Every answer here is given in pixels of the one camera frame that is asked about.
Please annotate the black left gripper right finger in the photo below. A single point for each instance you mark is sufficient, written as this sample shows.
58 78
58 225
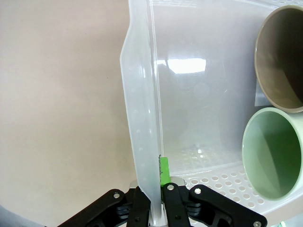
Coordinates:
201 208

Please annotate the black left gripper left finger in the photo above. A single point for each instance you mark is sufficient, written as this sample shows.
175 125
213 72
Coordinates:
113 208

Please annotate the pale green cup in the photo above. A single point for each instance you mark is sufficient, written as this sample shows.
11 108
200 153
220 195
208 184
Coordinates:
272 153

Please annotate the white perforated plastic basket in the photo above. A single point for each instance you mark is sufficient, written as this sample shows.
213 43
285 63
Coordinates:
189 106

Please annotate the brown cup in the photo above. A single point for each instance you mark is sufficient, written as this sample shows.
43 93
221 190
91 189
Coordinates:
284 71

